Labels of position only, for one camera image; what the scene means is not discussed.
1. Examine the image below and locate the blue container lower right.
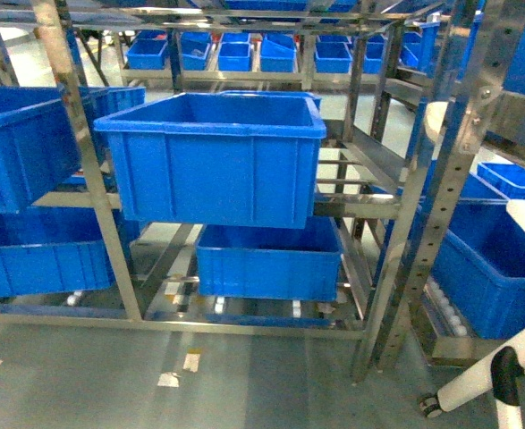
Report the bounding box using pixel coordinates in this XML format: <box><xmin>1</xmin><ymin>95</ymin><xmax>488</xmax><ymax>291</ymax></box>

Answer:
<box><xmin>432</xmin><ymin>174</ymin><xmax>525</xmax><ymax>340</ymax></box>

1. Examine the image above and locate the blue container upper left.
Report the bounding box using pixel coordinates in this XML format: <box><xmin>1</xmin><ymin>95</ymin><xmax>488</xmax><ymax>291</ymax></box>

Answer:
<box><xmin>0</xmin><ymin>87</ymin><xmax>80</xmax><ymax>214</ymax></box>

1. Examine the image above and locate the blue container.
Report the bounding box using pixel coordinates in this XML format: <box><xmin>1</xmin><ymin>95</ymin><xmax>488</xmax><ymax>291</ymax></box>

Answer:
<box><xmin>94</xmin><ymin>93</ymin><xmax>326</xmax><ymax>229</ymax></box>
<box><xmin>0</xmin><ymin>206</ymin><xmax>115</xmax><ymax>298</ymax></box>
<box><xmin>196</xmin><ymin>216</ymin><xmax>343</xmax><ymax>302</ymax></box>
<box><xmin>432</xmin><ymin>174</ymin><xmax>525</xmax><ymax>340</ymax></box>
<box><xmin>0</xmin><ymin>87</ymin><xmax>80</xmax><ymax>214</ymax></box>

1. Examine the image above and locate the blue container upper middle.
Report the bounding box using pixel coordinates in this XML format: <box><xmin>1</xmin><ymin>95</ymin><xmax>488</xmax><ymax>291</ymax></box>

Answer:
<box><xmin>94</xmin><ymin>93</ymin><xmax>326</xmax><ymax>229</ymax></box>

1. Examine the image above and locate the blue container lower left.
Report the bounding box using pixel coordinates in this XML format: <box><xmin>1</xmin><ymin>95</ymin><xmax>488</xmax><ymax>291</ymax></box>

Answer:
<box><xmin>0</xmin><ymin>206</ymin><xmax>115</xmax><ymax>298</ymax></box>

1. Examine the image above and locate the blue container lower middle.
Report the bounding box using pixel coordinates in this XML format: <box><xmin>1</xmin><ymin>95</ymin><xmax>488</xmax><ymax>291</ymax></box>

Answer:
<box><xmin>196</xmin><ymin>216</ymin><xmax>343</xmax><ymax>302</ymax></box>

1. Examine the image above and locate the background shelf of blue bins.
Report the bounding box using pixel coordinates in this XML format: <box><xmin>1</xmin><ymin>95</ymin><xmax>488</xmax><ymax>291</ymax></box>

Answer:
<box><xmin>114</xmin><ymin>29</ymin><xmax>424</xmax><ymax>88</ymax></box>

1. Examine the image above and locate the steel left shelf rack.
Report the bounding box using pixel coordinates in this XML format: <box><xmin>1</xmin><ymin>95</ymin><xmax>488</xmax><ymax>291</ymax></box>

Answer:
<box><xmin>0</xmin><ymin>0</ymin><xmax>525</xmax><ymax>383</ymax></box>

